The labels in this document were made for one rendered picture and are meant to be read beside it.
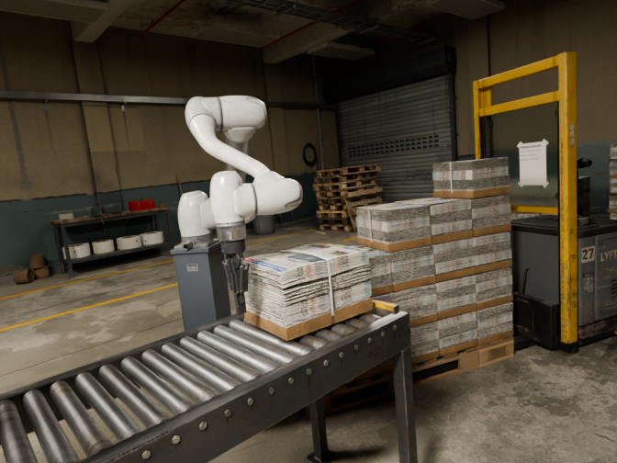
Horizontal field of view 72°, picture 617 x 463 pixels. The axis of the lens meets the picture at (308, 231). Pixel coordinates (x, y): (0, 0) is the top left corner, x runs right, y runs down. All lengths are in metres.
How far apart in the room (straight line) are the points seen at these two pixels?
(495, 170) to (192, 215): 1.79
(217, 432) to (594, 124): 8.12
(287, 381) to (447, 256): 1.64
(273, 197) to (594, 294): 2.53
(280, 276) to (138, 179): 7.54
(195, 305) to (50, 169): 6.38
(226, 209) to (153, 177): 7.58
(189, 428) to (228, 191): 0.64
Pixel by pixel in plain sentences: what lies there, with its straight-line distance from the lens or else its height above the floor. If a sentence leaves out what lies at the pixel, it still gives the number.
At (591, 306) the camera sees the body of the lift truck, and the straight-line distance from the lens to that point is 3.35.
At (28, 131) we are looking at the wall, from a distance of 8.38.
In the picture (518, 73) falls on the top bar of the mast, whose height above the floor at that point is 1.81.
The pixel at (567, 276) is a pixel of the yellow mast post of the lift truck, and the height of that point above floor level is 0.53.
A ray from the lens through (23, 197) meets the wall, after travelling 8.28.
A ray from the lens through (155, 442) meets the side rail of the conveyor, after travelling 1.05.
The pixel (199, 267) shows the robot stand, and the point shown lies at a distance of 2.16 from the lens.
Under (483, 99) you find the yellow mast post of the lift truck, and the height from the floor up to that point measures 1.72.
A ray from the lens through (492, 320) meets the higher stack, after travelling 2.96.
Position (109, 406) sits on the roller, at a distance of 1.23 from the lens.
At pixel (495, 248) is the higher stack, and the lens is 2.86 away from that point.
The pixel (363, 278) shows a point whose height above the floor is 0.93.
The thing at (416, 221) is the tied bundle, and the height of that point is 0.98.
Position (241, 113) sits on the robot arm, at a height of 1.57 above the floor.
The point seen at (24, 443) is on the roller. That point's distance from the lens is 1.21.
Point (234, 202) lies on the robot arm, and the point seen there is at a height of 1.25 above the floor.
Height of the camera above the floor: 1.33
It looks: 8 degrees down
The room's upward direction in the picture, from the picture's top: 5 degrees counter-clockwise
